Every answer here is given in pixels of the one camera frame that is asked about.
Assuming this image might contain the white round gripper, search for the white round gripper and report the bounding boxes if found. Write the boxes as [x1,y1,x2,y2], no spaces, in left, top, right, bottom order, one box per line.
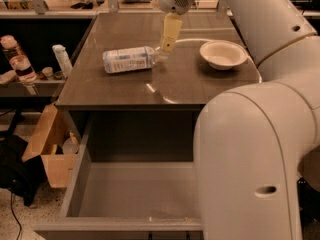
[158,0,195,54]

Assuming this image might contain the clear plastic water bottle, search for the clear plastic water bottle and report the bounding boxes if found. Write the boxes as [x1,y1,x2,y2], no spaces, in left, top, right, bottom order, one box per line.
[102,46,168,74]

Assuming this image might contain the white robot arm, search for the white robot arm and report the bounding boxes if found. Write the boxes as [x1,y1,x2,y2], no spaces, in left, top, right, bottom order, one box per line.
[194,0,319,240]

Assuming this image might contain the grey cabinet with drawer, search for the grey cabinet with drawer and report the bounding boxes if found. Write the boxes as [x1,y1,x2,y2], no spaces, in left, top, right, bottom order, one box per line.
[57,11,260,162]

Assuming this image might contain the white spray bottle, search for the white spray bottle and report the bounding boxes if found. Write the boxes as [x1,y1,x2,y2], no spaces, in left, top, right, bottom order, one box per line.
[52,44,72,78]

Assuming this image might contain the brown drink bottle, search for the brown drink bottle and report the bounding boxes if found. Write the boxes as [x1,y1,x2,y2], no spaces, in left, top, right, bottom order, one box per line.
[0,35,37,83]

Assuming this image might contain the open grey top drawer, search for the open grey top drawer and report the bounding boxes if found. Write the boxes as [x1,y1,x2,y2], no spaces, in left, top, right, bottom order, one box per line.
[35,111,203,240]

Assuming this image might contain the white paper bowl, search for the white paper bowl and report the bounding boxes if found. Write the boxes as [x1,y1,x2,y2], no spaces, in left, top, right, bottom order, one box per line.
[200,40,248,71]

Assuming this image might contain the small round jar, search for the small round jar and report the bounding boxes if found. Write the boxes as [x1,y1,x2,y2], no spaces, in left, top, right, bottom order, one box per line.
[42,67,53,79]

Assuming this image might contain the black bag on floor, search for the black bag on floor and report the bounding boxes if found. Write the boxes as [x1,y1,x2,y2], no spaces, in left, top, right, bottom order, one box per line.
[0,134,48,207]

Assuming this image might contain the cardboard box on floor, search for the cardboard box on floor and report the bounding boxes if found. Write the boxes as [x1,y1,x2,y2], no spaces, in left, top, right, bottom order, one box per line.
[22,104,79,188]

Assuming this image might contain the black cable on floor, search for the black cable on floor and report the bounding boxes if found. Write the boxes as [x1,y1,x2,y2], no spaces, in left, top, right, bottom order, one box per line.
[9,190,23,240]

